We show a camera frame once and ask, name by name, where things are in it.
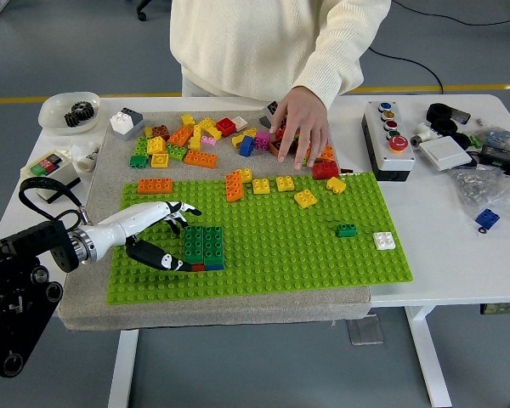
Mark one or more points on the white push-button control box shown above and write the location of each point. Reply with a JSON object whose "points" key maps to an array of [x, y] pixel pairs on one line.
{"points": [[389, 163]]}

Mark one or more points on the black office chair base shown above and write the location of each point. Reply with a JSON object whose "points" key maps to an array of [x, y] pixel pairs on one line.
{"points": [[141, 16]]}

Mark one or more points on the white square toy brick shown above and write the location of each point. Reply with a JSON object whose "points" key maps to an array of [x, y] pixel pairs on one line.
{"points": [[384, 241]]}

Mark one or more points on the white and grey block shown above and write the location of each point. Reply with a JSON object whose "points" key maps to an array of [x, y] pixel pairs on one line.
{"points": [[125, 125]]}

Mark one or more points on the person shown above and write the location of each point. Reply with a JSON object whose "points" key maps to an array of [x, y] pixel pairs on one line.
{"points": [[242, 42]]}

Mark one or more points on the clear bag of screws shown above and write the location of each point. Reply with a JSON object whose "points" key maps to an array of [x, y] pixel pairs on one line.
{"points": [[484, 187]]}

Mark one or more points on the grey-brown felt mat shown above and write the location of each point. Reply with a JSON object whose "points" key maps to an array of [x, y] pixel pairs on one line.
{"points": [[217, 310]]}

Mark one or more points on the black tape roll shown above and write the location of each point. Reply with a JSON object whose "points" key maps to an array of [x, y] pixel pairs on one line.
{"points": [[433, 115], [458, 143], [440, 129]]}

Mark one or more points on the small dark green toy brick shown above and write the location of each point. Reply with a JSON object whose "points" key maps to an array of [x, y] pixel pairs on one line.
{"points": [[347, 230], [139, 161]]}

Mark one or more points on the magenta square toy brick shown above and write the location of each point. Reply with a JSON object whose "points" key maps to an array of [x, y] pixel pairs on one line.
{"points": [[262, 140]]}

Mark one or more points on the pink small toy brick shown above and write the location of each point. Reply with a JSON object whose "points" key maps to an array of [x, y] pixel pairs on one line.
{"points": [[208, 140]]}

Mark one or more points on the white table leg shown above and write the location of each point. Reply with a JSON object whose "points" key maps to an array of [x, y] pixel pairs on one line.
{"points": [[123, 370], [429, 361]]}

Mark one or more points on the dark green long toy brick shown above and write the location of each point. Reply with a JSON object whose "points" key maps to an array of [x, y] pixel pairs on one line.
{"points": [[194, 244], [213, 245]]}

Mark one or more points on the white switch box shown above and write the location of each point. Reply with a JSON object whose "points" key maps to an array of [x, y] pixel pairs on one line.
{"points": [[51, 170]]}

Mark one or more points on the yellow square toy brick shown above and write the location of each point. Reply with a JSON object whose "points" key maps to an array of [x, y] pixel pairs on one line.
{"points": [[305, 199], [160, 160], [262, 186], [285, 183], [156, 146]]}

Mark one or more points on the lime green studded baseplate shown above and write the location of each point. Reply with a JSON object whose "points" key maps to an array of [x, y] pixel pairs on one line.
{"points": [[280, 255]]}

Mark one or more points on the white plastic tray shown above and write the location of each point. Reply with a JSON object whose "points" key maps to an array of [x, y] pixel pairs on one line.
{"points": [[53, 110]]}

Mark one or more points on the orange long toy brick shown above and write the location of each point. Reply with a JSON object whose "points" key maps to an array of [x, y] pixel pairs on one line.
{"points": [[155, 186], [234, 185], [329, 154], [200, 159]]}

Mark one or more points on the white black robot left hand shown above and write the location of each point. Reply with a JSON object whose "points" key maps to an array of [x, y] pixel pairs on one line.
{"points": [[127, 221]]}

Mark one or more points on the black gear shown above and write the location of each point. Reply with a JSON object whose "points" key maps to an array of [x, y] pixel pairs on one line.
{"points": [[72, 120], [85, 109]]}

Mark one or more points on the white wall switch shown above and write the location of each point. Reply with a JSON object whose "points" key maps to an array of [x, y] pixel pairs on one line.
{"points": [[445, 154]]}

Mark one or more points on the dark clear plastic case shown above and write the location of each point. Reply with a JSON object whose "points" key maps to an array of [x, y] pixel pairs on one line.
{"points": [[461, 115]]}

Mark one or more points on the small yellow toy brick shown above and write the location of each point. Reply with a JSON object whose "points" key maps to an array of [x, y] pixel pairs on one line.
{"points": [[149, 132]]}

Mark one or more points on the white pipe fitting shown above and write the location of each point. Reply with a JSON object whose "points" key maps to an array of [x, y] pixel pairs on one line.
{"points": [[423, 134]]}

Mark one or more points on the clear bag of parts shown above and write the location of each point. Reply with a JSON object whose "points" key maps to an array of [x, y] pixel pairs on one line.
{"points": [[501, 137]]}

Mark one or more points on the person's left forearm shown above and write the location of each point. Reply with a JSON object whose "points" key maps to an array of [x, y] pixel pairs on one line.
{"points": [[340, 55]]}

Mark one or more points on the person's left hand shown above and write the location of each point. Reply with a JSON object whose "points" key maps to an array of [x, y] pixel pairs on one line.
{"points": [[306, 123]]}

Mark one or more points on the black power adapter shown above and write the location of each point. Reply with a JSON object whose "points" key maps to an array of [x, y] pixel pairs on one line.
{"points": [[499, 156]]}

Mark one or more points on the table height control panel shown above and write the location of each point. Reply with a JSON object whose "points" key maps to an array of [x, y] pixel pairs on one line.
{"points": [[503, 308]]}

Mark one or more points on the grey sloped toy brick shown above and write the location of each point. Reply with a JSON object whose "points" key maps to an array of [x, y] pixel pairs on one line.
{"points": [[265, 119]]}

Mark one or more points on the grey floor plate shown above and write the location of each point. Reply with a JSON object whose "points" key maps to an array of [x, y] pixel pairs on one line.
{"points": [[365, 330]]}

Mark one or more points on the lime green toy brick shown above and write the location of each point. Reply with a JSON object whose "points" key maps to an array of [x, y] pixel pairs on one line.
{"points": [[176, 152], [141, 146]]}

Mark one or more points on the small green plastic part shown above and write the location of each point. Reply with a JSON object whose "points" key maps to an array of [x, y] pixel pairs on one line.
{"points": [[474, 140]]}

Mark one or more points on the blue square toy brick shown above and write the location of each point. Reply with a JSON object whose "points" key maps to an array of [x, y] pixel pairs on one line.
{"points": [[214, 267]]}

